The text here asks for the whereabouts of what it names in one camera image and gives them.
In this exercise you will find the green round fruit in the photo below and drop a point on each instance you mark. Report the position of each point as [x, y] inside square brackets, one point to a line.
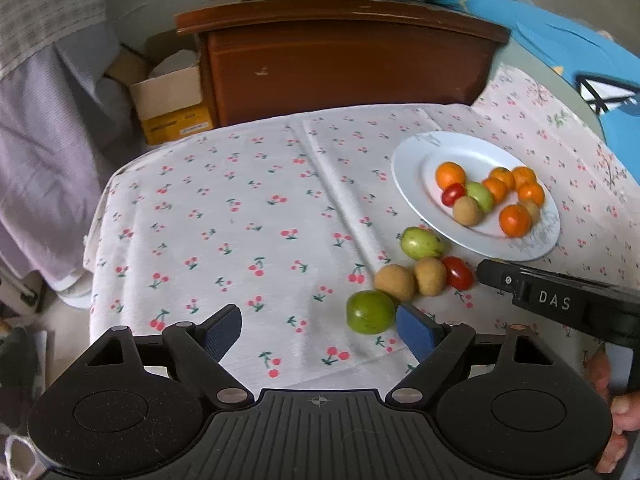
[371, 311]

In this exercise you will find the open yellow cardboard box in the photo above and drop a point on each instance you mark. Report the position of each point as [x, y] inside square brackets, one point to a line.
[170, 95]

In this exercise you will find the brown round fruit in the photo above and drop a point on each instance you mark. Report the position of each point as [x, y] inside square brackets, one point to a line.
[430, 276]
[468, 211]
[395, 282]

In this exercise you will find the person's right hand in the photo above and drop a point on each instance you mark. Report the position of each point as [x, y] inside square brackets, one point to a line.
[625, 412]

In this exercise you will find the white plate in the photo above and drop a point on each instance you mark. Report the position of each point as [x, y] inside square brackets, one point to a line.
[420, 170]

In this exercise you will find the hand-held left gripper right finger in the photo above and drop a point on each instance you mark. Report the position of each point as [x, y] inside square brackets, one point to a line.
[412, 330]

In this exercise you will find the lilac checked cloth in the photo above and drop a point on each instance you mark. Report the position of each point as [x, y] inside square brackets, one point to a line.
[45, 160]

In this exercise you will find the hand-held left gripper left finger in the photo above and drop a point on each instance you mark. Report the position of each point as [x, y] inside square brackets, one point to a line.
[222, 332]

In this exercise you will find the green oval fruit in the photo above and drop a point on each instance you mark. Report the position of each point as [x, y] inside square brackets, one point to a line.
[481, 196]
[421, 242]

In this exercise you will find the beige checked cloth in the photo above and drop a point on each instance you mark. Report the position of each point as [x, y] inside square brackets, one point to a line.
[40, 5]

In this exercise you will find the red tomato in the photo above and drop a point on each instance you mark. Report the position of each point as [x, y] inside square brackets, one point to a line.
[457, 272]
[454, 194]

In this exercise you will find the cherry print tablecloth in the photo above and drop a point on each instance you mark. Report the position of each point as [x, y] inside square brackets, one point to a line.
[250, 210]

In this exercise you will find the grey-green bed sheet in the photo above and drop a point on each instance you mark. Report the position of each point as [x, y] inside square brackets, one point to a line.
[515, 52]

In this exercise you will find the small brown fruit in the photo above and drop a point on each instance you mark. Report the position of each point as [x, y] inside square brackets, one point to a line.
[532, 211]

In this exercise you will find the blue cartoon blanket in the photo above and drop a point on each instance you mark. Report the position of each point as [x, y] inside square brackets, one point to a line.
[575, 35]

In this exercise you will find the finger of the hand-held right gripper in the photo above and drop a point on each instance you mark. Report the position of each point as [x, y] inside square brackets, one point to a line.
[497, 277]

